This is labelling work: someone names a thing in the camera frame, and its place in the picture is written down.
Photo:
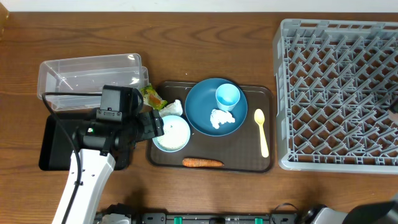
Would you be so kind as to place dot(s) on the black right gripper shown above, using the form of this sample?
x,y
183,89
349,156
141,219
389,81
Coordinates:
x,y
394,107

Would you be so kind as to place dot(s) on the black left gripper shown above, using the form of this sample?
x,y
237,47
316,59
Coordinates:
x,y
150,126

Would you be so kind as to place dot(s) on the white tissue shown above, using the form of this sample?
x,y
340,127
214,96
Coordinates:
x,y
219,117

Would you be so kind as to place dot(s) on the light blue plastic cup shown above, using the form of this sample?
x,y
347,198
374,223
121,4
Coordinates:
x,y
227,96

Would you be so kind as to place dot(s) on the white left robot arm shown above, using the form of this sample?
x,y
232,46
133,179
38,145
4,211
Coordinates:
x,y
100,146

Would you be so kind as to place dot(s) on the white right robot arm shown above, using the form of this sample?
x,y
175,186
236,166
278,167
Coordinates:
x,y
375,213

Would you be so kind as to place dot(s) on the grey plastic dishwasher rack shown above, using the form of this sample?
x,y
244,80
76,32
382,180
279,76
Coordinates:
x,y
335,82

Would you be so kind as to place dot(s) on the green orange snack wrapper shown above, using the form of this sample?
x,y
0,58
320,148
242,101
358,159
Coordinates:
x,y
152,98

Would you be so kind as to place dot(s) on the light blue bowl with rice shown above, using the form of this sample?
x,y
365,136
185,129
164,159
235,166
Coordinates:
x,y
176,134

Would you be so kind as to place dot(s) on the crumpled white napkin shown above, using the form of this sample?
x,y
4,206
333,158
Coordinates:
x,y
174,108

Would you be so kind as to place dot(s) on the orange carrot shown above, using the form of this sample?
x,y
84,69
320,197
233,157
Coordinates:
x,y
194,162

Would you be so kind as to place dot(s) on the dark blue plate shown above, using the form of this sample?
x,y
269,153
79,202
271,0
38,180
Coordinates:
x,y
200,102

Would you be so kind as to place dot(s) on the clear plastic bin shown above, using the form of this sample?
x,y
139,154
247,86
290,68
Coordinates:
x,y
90,74

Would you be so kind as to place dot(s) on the black plastic bin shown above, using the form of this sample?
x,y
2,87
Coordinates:
x,y
56,151

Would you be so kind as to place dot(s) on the dark brown serving tray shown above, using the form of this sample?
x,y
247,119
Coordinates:
x,y
239,151

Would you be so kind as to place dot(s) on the pale yellow plastic spoon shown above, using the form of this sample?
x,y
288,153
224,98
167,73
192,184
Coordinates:
x,y
260,119

